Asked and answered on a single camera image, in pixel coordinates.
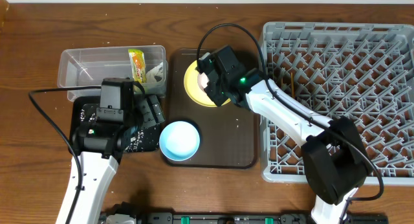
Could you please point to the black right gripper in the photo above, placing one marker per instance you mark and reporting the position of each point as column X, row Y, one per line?
column 213, row 92

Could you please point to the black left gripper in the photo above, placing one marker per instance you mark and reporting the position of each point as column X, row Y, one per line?
column 145, row 108

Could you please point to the pink bowl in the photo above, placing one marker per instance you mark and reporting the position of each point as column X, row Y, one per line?
column 202, row 81

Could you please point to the light blue bowl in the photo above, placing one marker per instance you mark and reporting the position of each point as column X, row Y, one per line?
column 179, row 141

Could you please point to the yellow plate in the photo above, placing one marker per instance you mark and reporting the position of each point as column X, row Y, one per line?
column 193, row 89

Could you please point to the yellow snack wrapper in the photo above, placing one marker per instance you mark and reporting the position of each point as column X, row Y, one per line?
column 138, row 65

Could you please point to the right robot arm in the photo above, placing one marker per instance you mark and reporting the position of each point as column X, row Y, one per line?
column 335, row 160

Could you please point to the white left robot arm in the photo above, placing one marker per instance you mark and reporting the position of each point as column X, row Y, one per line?
column 91, row 176

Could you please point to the black waste tray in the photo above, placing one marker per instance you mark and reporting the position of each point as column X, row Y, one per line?
column 84, row 109

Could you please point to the grey dishwasher rack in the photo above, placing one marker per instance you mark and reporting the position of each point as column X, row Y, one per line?
column 360, row 71

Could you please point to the crumpled white tissue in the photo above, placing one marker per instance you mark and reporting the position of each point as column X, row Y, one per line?
column 155, row 74

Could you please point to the clear plastic bin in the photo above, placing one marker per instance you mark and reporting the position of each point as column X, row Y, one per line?
column 89, row 66

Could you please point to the dark brown serving tray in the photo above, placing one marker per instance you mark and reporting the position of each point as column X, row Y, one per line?
column 228, row 133

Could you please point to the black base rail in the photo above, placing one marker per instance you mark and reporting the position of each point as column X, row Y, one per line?
column 169, row 218

